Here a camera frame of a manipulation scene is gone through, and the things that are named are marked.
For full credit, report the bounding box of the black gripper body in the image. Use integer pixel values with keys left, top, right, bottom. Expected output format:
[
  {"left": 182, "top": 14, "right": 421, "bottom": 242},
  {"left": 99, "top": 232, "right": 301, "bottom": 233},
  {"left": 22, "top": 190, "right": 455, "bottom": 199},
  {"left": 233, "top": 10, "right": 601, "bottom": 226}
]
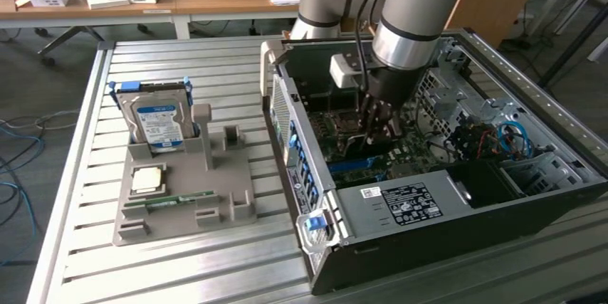
[{"left": 362, "top": 64, "right": 429, "bottom": 108}]

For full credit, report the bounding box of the CPU socket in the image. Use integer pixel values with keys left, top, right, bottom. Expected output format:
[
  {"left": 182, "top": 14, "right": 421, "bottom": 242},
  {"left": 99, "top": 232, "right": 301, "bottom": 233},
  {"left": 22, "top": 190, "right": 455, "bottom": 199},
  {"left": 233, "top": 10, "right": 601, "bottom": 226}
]
[{"left": 322, "top": 108, "right": 365, "bottom": 134}]

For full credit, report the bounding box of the green motherboard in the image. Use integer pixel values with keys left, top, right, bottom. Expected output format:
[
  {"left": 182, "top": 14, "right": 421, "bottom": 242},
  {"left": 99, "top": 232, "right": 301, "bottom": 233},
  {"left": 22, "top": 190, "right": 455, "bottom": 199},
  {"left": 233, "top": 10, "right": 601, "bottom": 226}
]
[{"left": 302, "top": 93, "right": 451, "bottom": 189}]

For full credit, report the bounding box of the blue expansion slot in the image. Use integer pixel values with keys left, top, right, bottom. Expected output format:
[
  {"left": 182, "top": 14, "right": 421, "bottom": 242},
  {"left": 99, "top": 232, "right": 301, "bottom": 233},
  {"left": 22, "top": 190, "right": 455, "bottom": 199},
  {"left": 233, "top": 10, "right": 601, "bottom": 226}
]
[{"left": 326, "top": 156, "right": 381, "bottom": 174}]

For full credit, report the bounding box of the grey power supply unit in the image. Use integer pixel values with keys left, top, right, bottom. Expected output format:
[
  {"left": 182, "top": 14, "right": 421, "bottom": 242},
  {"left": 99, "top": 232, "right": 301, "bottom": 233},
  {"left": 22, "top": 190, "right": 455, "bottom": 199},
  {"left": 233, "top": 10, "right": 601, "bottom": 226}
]
[{"left": 334, "top": 170, "right": 470, "bottom": 241}]

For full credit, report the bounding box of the black fan shroud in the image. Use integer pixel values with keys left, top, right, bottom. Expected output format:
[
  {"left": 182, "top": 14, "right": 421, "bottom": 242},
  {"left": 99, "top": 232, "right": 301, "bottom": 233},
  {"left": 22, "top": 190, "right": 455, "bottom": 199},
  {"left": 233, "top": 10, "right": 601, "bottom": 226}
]
[{"left": 445, "top": 161, "right": 526, "bottom": 209}]

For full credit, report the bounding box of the blue case latch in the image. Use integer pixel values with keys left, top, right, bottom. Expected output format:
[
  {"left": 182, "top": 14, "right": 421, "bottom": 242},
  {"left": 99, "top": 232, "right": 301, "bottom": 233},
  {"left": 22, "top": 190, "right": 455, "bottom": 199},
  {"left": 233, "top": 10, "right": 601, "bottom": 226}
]
[{"left": 302, "top": 216, "right": 329, "bottom": 231}]

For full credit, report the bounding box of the metal disk bay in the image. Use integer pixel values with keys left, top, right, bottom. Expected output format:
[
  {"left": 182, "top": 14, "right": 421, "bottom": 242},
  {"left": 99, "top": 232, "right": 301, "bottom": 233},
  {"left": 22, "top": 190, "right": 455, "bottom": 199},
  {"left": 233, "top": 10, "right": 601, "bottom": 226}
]
[{"left": 497, "top": 152, "right": 582, "bottom": 198}]

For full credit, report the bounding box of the open black PC case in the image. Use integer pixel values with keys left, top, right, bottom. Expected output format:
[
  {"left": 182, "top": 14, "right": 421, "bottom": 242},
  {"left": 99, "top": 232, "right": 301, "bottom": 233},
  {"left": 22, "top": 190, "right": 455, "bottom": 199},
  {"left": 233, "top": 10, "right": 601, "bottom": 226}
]
[{"left": 259, "top": 28, "right": 608, "bottom": 296}]

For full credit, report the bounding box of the grey plastic parts rack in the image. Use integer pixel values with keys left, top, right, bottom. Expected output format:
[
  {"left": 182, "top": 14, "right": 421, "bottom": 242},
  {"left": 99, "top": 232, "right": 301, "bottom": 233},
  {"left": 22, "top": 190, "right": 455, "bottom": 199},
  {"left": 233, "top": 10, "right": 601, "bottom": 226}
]
[{"left": 111, "top": 103, "right": 259, "bottom": 248}]

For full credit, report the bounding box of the green RAM stick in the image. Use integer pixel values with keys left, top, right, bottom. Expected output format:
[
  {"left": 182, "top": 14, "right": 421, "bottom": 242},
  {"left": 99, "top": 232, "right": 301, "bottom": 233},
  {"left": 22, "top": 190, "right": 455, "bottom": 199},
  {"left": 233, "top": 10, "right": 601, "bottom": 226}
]
[{"left": 123, "top": 192, "right": 214, "bottom": 209}]

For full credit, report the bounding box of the CPU chip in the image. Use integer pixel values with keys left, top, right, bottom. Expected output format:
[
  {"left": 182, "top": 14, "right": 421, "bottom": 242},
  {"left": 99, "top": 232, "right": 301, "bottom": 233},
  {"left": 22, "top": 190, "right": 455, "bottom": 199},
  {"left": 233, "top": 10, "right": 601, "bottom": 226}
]
[{"left": 130, "top": 167, "right": 165, "bottom": 194}]

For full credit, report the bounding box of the wooden desk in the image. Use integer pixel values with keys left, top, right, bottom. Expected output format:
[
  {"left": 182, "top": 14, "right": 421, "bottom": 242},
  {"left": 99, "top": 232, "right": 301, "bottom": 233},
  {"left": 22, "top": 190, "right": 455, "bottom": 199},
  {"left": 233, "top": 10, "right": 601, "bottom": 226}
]
[{"left": 0, "top": 0, "right": 435, "bottom": 40}]

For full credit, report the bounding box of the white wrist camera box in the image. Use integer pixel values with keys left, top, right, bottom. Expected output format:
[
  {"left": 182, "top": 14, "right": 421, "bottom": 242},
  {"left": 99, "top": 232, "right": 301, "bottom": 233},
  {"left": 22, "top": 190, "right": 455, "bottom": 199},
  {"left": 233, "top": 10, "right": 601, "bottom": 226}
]
[{"left": 329, "top": 53, "right": 381, "bottom": 89}]

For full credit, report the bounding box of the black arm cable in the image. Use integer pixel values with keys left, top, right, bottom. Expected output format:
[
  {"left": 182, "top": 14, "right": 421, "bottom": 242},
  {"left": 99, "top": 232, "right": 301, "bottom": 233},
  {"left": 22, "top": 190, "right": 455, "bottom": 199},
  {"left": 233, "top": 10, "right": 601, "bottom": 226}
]
[{"left": 349, "top": 0, "right": 385, "bottom": 92}]

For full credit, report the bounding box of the blue wire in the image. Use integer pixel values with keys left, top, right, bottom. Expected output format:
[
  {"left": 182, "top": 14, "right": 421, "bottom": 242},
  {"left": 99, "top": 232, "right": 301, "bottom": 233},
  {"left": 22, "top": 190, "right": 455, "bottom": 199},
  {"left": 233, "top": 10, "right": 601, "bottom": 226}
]
[{"left": 495, "top": 120, "right": 533, "bottom": 161}]

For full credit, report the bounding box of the hard disk with blue bracket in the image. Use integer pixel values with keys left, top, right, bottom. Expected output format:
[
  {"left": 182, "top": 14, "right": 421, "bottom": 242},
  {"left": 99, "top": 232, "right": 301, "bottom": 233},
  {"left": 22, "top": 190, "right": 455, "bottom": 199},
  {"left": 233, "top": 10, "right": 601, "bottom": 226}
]
[{"left": 107, "top": 76, "right": 195, "bottom": 155}]

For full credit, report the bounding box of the white floor cable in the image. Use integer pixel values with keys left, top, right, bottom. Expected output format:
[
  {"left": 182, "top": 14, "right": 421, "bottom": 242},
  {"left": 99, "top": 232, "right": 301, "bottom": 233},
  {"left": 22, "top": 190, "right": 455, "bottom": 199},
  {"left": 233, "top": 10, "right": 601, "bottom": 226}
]
[{"left": 0, "top": 110, "right": 79, "bottom": 131}]

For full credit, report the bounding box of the blue floor cable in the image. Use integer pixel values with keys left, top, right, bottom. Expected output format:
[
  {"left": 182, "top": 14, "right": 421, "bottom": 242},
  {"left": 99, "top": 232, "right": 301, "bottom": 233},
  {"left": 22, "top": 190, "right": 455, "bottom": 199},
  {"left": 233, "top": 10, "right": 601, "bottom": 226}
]
[{"left": 0, "top": 118, "right": 43, "bottom": 266}]

